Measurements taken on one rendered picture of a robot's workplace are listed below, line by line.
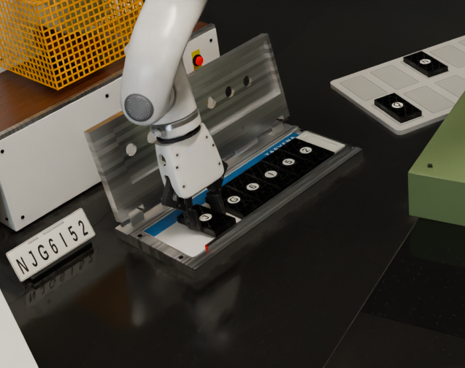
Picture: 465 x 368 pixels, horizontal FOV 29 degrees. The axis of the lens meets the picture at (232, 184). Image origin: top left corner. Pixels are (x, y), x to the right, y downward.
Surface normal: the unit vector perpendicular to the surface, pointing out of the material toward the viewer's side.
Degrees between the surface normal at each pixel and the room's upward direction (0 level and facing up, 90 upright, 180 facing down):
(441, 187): 90
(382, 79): 0
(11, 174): 90
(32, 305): 0
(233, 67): 79
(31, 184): 90
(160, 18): 40
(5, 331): 0
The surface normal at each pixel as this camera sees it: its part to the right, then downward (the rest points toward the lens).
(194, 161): 0.67, 0.13
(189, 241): -0.13, -0.83
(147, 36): -0.19, -0.16
